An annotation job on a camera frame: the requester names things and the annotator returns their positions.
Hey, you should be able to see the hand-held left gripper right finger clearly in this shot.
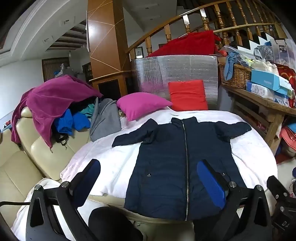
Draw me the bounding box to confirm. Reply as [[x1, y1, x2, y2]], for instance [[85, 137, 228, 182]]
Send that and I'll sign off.
[[196, 159, 273, 241]]

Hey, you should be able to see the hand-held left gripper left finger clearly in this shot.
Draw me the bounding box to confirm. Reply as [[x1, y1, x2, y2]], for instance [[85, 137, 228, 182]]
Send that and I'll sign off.
[[25, 159, 101, 241]]

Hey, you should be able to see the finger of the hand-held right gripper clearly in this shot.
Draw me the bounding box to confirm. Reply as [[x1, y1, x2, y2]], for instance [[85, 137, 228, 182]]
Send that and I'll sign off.
[[267, 176, 289, 200]]

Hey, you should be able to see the navy zip jacket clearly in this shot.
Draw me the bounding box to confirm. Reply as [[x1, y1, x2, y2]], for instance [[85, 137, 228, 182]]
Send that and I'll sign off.
[[112, 116, 252, 221]]

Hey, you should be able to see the white fleece blanket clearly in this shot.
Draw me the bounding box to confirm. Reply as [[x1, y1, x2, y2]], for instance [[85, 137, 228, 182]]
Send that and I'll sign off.
[[60, 107, 278, 204]]

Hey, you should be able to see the person's right leg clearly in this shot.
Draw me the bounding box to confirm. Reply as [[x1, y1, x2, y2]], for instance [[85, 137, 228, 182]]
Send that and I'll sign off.
[[194, 217, 232, 241]]

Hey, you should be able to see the person's leg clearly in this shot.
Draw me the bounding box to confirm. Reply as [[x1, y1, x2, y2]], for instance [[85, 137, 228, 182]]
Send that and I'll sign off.
[[194, 217, 232, 241], [88, 207, 144, 241]]

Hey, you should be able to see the person's left leg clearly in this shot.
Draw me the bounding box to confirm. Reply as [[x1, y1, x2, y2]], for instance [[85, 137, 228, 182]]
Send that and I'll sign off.
[[88, 207, 144, 241]]

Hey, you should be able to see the coral pink cloth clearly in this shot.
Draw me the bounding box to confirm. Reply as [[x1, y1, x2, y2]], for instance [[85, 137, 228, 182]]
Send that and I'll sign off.
[[280, 126, 296, 149]]

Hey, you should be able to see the bright blue garment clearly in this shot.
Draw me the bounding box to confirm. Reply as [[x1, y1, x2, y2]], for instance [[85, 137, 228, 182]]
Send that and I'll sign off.
[[55, 108, 90, 136]]

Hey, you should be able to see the grey garment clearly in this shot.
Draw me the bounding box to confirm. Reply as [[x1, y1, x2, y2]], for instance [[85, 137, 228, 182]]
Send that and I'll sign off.
[[90, 98, 122, 142]]

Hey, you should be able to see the teal garment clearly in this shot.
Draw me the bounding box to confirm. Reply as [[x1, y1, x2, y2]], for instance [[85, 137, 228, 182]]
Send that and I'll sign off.
[[77, 103, 95, 116]]

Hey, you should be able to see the beige leather sofa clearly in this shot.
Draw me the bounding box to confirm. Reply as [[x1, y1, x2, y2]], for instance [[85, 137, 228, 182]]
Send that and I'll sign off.
[[0, 107, 93, 232]]

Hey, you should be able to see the magenta velvet garment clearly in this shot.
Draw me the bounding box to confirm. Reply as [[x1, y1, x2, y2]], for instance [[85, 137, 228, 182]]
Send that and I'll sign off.
[[11, 75, 104, 153]]

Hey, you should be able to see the pink pillow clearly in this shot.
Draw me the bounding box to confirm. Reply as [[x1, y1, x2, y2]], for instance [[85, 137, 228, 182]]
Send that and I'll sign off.
[[116, 92, 173, 122]]

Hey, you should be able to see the wooden side table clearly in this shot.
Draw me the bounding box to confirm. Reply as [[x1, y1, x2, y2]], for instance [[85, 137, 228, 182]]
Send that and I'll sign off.
[[221, 80, 296, 152]]

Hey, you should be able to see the red pillow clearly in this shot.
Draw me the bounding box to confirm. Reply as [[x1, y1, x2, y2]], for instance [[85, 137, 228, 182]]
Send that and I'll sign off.
[[168, 80, 209, 112]]

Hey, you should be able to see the white patterned pack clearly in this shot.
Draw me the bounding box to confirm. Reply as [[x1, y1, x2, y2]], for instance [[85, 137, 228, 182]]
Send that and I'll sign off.
[[246, 81, 289, 107]]

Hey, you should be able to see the grey refrigerator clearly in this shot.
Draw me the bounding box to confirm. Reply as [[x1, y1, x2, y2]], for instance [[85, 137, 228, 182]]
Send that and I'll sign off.
[[54, 64, 74, 78]]

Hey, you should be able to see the light blue cardboard box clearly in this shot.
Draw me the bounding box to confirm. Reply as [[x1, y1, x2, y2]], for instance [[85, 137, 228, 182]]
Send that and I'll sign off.
[[251, 69, 294, 92]]

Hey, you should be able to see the wicker basket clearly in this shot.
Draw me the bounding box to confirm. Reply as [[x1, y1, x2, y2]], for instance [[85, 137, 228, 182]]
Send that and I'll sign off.
[[218, 62, 252, 90]]

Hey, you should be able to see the red patterned blanket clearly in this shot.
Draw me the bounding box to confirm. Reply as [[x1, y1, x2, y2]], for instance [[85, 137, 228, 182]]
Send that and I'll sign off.
[[274, 64, 296, 93]]

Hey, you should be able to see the blue cloth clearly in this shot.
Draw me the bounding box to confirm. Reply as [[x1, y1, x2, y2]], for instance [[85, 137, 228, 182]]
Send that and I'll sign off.
[[224, 52, 241, 81]]

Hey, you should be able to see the silver foil insulation panel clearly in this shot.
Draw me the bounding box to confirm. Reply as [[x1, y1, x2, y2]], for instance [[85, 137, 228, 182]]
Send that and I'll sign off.
[[131, 55, 219, 110]]

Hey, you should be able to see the wooden pillar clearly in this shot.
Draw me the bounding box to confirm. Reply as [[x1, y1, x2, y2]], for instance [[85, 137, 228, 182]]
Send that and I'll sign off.
[[87, 0, 132, 100]]

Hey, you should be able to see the clear plastic bag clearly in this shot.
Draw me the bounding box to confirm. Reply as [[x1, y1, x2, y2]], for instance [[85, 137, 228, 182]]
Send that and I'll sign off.
[[254, 45, 274, 61]]

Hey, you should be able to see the clear plastic storage bin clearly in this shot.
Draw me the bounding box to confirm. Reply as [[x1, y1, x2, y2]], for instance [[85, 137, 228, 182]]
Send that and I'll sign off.
[[269, 38, 296, 64]]

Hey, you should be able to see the red quilted blanket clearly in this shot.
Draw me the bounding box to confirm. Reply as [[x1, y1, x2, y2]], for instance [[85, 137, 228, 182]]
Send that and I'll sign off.
[[146, 31, 221, 58]]

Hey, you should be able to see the wooden stair railing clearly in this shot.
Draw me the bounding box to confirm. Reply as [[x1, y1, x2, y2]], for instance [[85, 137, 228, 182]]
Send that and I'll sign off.
[[128, 0, 288, 58]]

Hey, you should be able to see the black cable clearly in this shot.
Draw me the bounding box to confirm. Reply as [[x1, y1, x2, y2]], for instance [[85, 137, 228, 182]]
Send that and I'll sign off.
[[0, 201, 31, 207]]

